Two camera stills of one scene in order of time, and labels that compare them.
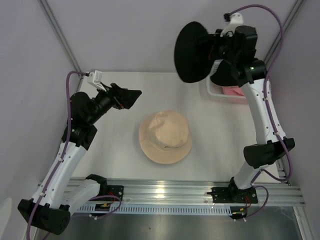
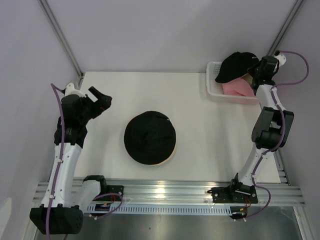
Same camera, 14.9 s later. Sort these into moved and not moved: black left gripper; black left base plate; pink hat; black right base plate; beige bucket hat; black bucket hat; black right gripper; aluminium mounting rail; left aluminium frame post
Moved: beige bucket hat; black right gripper; black bucket hat; black left gripper
Not moved: left aluminium frame post; aluminium mounting rail; pink hat; black right base plate; black left base plate
